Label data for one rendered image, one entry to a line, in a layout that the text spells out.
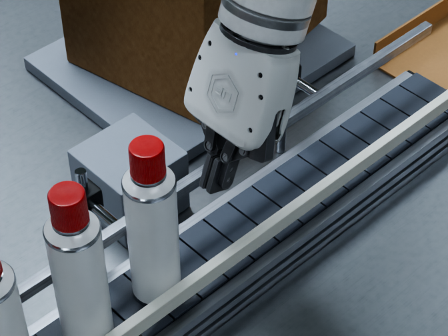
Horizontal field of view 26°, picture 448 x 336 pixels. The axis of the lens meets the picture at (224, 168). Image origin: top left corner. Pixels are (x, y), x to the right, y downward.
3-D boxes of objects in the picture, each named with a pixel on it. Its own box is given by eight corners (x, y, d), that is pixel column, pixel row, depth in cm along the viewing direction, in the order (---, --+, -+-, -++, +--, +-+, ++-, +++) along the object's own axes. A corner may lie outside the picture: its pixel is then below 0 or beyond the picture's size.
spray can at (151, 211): (155, 317, 99) (143, 174, 85) (122, 289, 102) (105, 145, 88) (192, 289, 102) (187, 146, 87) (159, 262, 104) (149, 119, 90)
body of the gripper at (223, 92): (197, 3, 90) (170, 109, 95) (275, 51, 85) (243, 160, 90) (250, -3, 95) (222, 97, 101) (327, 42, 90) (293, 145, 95)
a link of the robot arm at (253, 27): (202, -16, 88) (194, 15, 90) (271, 25, 84) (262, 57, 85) (262, -21, 94) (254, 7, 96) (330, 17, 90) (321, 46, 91)
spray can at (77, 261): (84, 366, 95) (59, 224, 81) (53, 335, 98) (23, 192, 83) (125, 336, 97) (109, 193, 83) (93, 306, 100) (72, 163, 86)
